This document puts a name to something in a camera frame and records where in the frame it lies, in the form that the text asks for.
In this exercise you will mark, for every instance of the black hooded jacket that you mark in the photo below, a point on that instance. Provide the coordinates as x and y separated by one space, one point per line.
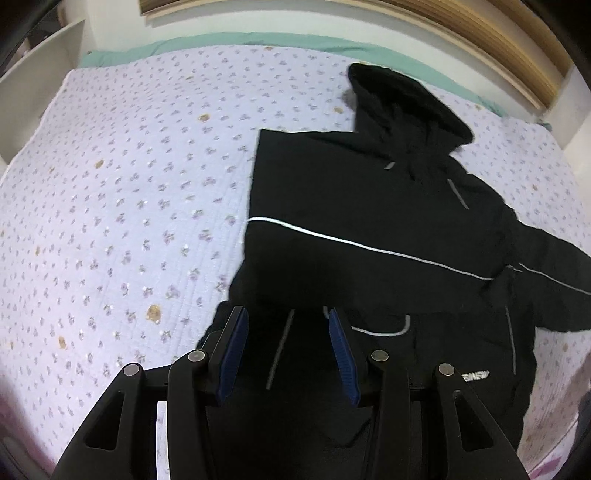
381 227

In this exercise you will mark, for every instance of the floral quilted bedspread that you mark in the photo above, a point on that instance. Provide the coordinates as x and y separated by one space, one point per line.
123 220

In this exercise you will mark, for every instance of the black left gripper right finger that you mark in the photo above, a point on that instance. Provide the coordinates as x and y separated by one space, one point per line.
441 430

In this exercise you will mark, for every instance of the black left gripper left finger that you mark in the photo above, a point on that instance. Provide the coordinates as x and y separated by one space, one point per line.
117 439

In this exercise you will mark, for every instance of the wooden slatted headboard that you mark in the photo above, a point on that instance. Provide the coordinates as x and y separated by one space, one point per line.
499 50

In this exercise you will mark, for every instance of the green bed sheet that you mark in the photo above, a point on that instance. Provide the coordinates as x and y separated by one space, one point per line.
258 46

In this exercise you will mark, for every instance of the white shelf unit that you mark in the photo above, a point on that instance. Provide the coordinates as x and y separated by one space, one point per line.
30 85

